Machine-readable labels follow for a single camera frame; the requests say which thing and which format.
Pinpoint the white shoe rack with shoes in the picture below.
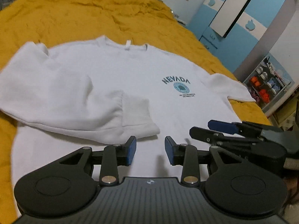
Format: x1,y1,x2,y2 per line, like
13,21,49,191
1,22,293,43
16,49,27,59
243,53,294,113

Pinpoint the white Nevada sweatshirt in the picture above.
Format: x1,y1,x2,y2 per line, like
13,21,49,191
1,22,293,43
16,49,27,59
1,36,253,183

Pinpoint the blue and white wardrobe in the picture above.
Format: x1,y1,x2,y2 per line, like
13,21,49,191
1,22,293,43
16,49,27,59
187,0,295,76

